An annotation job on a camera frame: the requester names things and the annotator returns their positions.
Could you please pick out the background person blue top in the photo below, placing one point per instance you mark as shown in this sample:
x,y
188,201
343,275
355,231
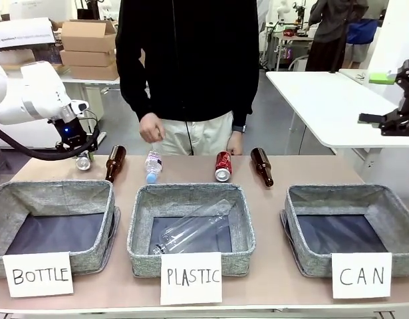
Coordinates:
x,y
360,36

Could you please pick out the person in black hoodie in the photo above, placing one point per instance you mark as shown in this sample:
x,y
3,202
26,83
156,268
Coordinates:
x,y
187,56

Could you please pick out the large clear plastic bottle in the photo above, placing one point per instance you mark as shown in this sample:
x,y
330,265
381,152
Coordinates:
x,y
194,227

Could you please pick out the white side table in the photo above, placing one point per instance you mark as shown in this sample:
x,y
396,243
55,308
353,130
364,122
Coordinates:
x,y
324,103

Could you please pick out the grey fabric basket bottle label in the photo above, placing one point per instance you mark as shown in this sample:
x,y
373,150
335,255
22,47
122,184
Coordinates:
x,y
54,196

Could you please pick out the white paper sign BOTTLE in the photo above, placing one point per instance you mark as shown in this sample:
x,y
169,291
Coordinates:
x,y
38,275

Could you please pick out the grey fabric basket plastic label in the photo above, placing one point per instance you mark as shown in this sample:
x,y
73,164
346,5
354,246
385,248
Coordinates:
x,y
191,196

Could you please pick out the open cardboard box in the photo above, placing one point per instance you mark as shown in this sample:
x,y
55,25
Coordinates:
x,y
87,35

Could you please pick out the person's left forearm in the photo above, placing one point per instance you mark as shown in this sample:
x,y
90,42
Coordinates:
x,y
247,89

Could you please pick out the white printed paper sheet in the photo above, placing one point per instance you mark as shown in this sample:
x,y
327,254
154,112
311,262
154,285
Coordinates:
x,y
21,33

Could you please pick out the white paper sign PLASTIC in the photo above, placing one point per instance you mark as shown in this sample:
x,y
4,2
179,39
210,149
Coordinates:
x,y
191,278

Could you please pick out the person's right forearm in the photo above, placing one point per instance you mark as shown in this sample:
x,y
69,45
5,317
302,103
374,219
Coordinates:
x,y
132,86

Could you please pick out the background work desk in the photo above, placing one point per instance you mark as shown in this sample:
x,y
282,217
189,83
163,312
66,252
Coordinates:
x,y
287,43

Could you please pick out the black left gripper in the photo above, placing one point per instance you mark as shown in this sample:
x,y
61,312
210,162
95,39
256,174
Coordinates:
x,y
70,132

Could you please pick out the white paper sign CAN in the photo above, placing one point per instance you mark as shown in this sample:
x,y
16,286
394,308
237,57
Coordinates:
x,y
361,276

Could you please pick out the red soda can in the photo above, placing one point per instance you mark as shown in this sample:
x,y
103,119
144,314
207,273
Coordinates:
x,y
223,166

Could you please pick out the background person dark coat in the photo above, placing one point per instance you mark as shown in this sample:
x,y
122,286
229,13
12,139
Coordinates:
x,y
325,36

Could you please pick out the person's left hand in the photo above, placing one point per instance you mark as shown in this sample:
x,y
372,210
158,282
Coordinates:
x,y
235,143

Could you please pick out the brown glass bottle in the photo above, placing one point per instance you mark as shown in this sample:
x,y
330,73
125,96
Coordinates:
x,y
261,164
115,163

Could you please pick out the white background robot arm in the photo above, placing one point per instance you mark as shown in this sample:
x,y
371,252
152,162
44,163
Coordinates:
x,y
282,13

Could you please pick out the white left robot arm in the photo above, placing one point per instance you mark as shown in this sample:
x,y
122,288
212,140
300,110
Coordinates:
x,y
34,93

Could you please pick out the grey fabric basket can label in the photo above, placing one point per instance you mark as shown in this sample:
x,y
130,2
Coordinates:
x,y
340,199

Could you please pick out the silver aluminium can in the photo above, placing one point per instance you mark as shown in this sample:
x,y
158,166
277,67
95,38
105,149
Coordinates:
x,y
84,163

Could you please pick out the person's right hand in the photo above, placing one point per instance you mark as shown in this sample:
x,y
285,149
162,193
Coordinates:
x,y
151,129

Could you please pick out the flat closed cardboard box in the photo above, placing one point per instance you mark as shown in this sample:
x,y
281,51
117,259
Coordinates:
x,y
94,72
87,58

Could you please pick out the small water bottle blue cap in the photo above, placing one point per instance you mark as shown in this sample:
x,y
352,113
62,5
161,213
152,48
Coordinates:
x,y
153,166

